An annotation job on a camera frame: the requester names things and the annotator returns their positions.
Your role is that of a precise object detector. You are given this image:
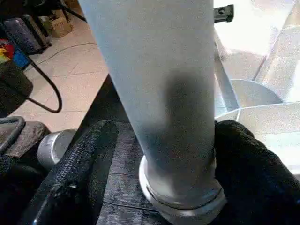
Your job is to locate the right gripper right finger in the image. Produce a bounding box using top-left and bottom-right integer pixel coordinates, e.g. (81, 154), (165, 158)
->
(211, 120), (300, 225)

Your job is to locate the white plastic table leg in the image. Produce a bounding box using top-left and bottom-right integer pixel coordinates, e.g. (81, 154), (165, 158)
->
(77, 0), (226, 211)

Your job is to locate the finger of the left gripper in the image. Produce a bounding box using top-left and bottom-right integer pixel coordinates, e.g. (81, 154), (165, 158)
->
(213, 4), (234, 23)

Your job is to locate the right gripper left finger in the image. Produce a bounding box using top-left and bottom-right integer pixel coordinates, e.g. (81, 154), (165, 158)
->
(19, 120), (120, 225)

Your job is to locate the red and blue object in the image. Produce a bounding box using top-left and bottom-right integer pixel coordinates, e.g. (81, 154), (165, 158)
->
(0, 40), (30, 71)

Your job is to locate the black floor cable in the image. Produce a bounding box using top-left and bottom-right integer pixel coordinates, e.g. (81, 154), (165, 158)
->
(0, 28), (64, 115)

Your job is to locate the brown cardboard box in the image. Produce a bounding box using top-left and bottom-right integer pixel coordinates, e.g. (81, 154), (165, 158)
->
(40, 14), (74, 39)

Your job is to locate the dark hard case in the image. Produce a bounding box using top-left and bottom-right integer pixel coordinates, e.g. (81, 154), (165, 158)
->
(2, 14), (51, 55)

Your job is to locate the black metal stand tube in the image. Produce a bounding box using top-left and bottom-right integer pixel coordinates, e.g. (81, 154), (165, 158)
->
(45, 0), (88, 22)

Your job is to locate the white plastic table top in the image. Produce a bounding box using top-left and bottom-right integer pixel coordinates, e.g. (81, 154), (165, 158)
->
(138, 0), (300, 225)

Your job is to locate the black work mat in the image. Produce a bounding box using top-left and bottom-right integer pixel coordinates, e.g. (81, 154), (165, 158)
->
(70, 73), (300, 225)

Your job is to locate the silver robot leg cylinder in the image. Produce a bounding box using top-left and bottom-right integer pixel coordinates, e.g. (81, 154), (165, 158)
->
(37, 128), (78, 170)

